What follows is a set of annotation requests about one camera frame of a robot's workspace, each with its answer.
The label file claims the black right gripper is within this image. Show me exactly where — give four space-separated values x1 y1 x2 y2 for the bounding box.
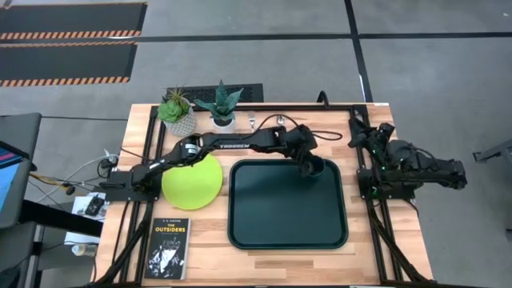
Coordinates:
347 118 397 159

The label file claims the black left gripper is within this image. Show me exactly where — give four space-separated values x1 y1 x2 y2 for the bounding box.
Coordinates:
283 123 321 178

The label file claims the lime green plate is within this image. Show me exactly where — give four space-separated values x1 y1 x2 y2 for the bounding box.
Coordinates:
161 153 224 211

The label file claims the dark green tray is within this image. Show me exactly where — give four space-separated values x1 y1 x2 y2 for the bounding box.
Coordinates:
227 158 349 250

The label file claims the black perforated floor mat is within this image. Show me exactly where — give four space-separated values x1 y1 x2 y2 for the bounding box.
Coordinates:
166 82 265 104

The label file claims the aloe plant in white pot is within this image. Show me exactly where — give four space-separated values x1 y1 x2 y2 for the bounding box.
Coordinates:
193 79 244 134

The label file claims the grey metal stand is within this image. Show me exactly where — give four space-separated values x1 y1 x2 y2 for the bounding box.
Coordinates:
472 138 512 173

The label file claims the succulent in patterned pot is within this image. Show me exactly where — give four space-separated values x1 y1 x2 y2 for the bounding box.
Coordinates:
156 86 198 138

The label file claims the black paperback book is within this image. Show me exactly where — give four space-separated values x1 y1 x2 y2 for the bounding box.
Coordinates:
143 217 192 281

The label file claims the black handheld remote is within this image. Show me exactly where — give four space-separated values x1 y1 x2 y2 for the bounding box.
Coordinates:
84 194 106 218

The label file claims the white paper sheet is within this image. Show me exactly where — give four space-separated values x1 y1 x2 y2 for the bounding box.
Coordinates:
63 191 109 245

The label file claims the small clear bottle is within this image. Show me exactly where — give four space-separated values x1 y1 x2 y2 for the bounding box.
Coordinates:
70 242 98 258

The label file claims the black hazard-striped floor mat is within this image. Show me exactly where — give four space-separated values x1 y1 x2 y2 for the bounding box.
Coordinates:
0 41 139 88
0 2 148 41

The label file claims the grey computer monitor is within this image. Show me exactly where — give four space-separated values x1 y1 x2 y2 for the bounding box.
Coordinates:
0 112 43 230

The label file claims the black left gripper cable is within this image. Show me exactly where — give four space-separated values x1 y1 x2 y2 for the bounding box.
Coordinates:
251 114 344 142

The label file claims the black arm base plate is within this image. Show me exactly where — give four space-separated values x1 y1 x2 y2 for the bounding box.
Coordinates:
357 167 417 200
104 170 161 202

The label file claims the black aluminium table frame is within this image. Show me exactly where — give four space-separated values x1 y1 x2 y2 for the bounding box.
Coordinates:
86 102 437 288

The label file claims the white cable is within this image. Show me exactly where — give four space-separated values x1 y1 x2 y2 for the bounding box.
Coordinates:
38 150 121 203

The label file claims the yellow cable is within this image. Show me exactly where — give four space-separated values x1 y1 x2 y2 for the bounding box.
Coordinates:
30 172 67 188

